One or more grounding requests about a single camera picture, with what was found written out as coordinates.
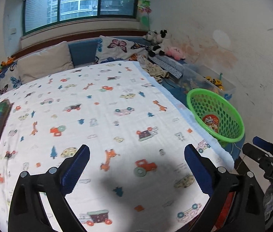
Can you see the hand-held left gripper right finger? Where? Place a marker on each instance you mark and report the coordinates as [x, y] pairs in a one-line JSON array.
[[198, 171]]

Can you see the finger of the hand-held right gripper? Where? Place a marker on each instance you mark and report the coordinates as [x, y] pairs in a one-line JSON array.
[[254, 151], [262, 142]]

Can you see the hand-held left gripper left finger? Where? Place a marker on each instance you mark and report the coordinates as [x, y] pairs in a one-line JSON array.
[[75, 171]]

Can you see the green plastic basket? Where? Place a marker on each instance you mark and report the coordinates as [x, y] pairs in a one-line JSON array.
[[230, 118]]

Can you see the red printed paper cup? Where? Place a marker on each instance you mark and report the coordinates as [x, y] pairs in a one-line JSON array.
[[210, 123]]

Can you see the red plastic object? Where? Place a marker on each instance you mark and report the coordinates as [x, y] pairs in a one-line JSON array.
[[227, 207]]

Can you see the printed white tablecloth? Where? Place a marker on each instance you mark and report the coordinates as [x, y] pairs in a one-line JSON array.
[[102, 101]]

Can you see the yellow toy car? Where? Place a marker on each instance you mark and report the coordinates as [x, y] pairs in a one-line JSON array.
[[215, 82]]

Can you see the clear plastic storage box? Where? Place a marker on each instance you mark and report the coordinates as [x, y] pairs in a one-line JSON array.
[[194, 77]]

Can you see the beige printed cloth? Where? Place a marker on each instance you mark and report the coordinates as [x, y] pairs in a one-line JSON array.
[[154, 71]]

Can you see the small butterfly print pillow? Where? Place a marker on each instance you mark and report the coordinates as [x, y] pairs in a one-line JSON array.
[[8, 79]]

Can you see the beige pillow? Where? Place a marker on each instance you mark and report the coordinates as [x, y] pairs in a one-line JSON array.
[[44, 61]]

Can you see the blue sofa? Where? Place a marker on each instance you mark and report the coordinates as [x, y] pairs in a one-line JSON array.
[[83, 53]]

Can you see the pink plush toy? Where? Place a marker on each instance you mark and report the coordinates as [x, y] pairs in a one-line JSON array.
[[175, 52]]

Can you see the orange toy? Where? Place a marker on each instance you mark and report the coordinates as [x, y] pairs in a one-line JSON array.
[[8, 61]]

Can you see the black eared white plush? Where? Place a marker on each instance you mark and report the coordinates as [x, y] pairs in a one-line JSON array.
[[161, 46]]

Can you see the large butterfly print pillow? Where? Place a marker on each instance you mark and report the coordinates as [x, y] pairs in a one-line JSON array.
[[119, 48]]

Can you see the black white cow plush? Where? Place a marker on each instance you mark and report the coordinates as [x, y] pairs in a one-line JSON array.
[[152, 36]]

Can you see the green framed window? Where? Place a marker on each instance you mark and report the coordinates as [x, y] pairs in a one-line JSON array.
[[78, 7]]

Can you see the paper pinwheel decoration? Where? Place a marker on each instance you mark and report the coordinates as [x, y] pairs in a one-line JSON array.
[[144, 12]]

